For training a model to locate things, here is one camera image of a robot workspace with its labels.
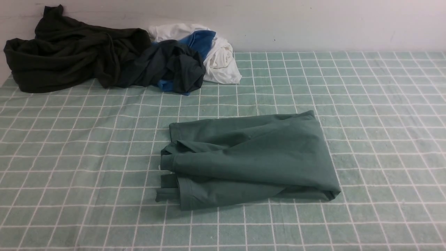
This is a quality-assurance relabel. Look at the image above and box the green long-sleeve top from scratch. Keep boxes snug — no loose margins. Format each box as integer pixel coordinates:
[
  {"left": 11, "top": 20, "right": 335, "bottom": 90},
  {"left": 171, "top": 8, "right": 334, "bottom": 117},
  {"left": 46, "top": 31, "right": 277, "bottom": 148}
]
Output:
[{"left": 155, "top": 110, "right": 341, "bottom": 210}]

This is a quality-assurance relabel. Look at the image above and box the white crumpled garment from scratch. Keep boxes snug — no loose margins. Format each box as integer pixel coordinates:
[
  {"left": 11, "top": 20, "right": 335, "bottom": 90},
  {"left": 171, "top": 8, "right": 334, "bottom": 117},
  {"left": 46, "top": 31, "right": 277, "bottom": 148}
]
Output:
[{"left": 148, "top": 23, "right": 242, "bottom": 84}]

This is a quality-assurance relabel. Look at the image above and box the dark grey crumpled garment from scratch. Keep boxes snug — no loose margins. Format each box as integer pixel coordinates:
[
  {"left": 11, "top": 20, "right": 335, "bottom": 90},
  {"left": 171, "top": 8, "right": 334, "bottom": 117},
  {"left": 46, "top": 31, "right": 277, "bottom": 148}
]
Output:
[{"left": 115, "top": 40, "right": 206, "bottom": 94}]

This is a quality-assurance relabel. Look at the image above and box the green checkered tablecloth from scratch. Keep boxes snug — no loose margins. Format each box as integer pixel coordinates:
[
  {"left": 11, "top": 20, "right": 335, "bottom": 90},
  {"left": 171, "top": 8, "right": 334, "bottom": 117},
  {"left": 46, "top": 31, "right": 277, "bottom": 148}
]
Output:
[{"left": 0, "top": 52, "right": 446, "bottom": 251}]

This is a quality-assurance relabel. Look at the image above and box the dark olive crumpled garment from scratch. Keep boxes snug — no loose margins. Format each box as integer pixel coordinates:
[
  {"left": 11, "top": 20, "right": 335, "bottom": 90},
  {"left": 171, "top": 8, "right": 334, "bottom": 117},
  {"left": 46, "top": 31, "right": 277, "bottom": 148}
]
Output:
[{"left": 3, "top": 5, "right": 152, "bottom": 93}]

